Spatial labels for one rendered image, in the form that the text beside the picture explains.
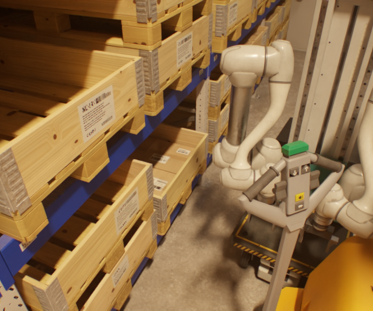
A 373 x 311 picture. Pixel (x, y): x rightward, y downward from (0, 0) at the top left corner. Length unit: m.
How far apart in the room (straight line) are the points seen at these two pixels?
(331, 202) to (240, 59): 0.73
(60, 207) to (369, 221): 1.23
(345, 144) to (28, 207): 1.55
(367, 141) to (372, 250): 0.46
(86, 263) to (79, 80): 0.86
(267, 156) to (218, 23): 1.08
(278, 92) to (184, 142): 1.34
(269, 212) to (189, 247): 1.50
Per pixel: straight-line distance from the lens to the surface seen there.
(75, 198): 1.42
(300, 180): 1.18
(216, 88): 2.69
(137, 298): 2.39
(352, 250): 1.64
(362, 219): 1.57
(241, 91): 1.63
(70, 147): 1.22
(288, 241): 1.32
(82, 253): 1.47
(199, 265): 2.51
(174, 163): 2.54
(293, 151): 1.13
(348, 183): 1.87
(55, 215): 1.36
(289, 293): 2.05
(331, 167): 1.27
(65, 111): 1.16
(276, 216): 1.19
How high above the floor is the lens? 2.03
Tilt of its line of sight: 36 degrees down
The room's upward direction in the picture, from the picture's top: straight up
